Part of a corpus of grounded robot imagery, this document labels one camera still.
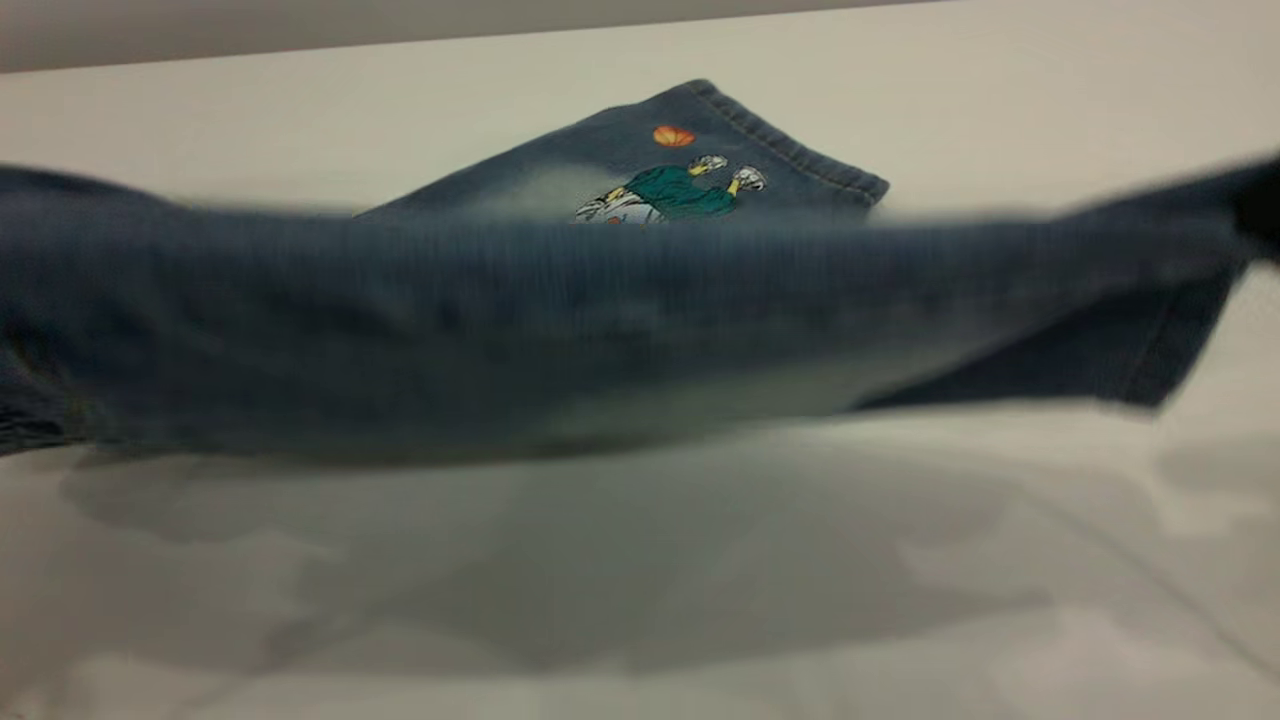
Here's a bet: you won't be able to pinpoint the right gripper plain black finger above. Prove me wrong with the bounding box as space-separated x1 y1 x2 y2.
1232 155 1280 263

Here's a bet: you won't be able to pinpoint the blue denim shorts with print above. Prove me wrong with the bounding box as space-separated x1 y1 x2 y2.
0 80 1280 466

